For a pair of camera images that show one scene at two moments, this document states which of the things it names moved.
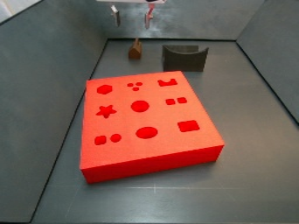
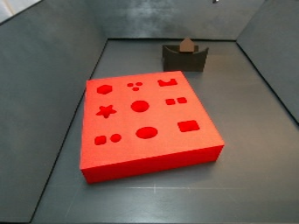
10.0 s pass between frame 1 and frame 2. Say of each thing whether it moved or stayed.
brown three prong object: moved
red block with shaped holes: stayed
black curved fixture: stayed
